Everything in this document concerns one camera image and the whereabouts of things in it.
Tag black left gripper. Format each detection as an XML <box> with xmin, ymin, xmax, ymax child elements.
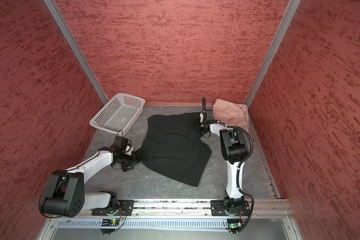
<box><xmin>115</xmin><ymin>151</ymin><xmax>146</xmax><ymax>171</ymax></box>

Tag pink drawstring shorts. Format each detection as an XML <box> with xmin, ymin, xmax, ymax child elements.
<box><xmin>213</xmin><ymin>99</ymin><xmax>249</xmax><ymax>131</ymax></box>

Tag black shorts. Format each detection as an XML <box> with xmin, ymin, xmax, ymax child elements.
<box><xmin>140</xmin><ymin>113</ymin><xmax>212</xmax><ymax>187</ymax></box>

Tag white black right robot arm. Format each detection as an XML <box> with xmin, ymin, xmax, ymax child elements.
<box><xmin>193</xmin><ymin>120</ymin><xmax>254</xmax><ymax>216</ymax></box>

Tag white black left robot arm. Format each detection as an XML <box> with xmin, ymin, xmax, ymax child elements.
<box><xmin>38</xmin><ymin>147</ymin><xmax>144</xmax><ymax>218</ymax></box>

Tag white perforated plastic basket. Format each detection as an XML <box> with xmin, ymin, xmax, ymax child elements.
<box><xmin>90</xmin><ymin>93</ymin><xmax>146</xmax><ymax>136</ymax></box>

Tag left green circuit board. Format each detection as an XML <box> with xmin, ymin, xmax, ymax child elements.
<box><xmin>101</xmin><ymin>219</ymin><xmax>119</xmax><ymax>228</ymax></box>

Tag green circuit board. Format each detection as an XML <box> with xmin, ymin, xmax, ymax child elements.
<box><xmin>101</xmin><ymin>219</ymin><xmax>119</xmax><ymax>228</ymax></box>
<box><xmin>227</xmin><ymin>219</ymin><xmax>243</xmax><ymax>234</ymax></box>

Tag right green circuit board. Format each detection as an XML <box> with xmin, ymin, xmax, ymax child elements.
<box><xmin>227</xmin><ymin>219</ymin><xmax>243</xmax><ymax>234</ymax></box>

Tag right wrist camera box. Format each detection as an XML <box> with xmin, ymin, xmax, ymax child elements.
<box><xmin>200</xmin><ymin>110</ymin><xmax>215</xmax><ymax>125</ymax></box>

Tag black corrugated right cable conduit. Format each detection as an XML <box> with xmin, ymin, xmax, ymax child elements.
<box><xmin>201</xmin><ymin>96</ymin><xmax>255</xmax><ymax>233</ymax></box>

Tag white slotted cable duct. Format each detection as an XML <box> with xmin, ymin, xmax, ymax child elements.
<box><xmin>56</xmin><ymin>218</ymin><xmax>227</xmax><ymax>230</ymax></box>

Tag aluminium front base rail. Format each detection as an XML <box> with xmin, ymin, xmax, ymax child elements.
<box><xmin>49</xmin><ymin>197</ymin><xmax>293</xmax><ymax>218</ymax></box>

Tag aluminium right corner post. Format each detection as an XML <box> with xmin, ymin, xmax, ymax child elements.
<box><xmin>245</xmin><ymin>0</ymin><xmax>301</xmax><ymax>108</ymax></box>

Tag aluminium corner post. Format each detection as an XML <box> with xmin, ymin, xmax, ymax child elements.
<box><xmin>245</xmin><ymin>0</ymin><xmax>301</xmax><ymax>108</ymax></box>
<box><xmin>43</xmin><ymin>0</ymin><xmax>109</xmax><ymax>105</ymax></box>

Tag aluminium left corner post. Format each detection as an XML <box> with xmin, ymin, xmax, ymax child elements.
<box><xmin>43</xmin><ymin>0</ymin><xmax>109</xmax><ymax>105</ymax></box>

